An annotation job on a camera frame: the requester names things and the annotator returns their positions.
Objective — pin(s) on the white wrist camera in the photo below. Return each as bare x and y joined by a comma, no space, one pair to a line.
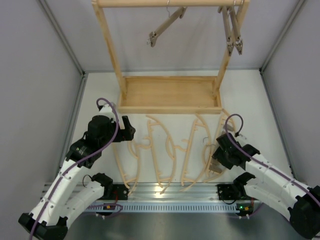
241,139
107,114

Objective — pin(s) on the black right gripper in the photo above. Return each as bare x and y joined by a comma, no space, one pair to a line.
218,155

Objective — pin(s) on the wooden hanger rack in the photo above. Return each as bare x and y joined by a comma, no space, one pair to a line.
167,94

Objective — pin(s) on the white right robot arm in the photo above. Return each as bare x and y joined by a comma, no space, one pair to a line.
297,202

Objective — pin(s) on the beige plastic hanger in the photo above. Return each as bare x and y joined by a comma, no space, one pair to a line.
164,184
195,154
213,176
134,150

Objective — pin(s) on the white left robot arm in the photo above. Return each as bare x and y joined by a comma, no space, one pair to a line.
52,217

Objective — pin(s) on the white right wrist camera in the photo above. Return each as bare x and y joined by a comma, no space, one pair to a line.
241,139

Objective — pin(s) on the aluminium mounting rail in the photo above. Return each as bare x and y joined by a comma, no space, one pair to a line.
175,190

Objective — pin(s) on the taupe clip hanger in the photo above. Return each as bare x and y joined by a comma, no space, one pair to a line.
178,14
227,29
213,164

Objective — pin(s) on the white slotted cable duct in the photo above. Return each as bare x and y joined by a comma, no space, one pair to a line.
173,207

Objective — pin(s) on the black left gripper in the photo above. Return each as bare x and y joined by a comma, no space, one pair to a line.
124,134

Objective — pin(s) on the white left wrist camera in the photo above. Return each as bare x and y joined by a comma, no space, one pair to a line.
107,114

